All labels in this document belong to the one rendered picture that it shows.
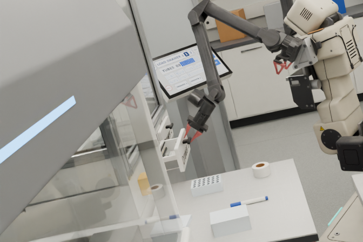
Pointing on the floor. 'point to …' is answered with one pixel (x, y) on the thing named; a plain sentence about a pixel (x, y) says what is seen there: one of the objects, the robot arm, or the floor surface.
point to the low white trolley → (297, 190)
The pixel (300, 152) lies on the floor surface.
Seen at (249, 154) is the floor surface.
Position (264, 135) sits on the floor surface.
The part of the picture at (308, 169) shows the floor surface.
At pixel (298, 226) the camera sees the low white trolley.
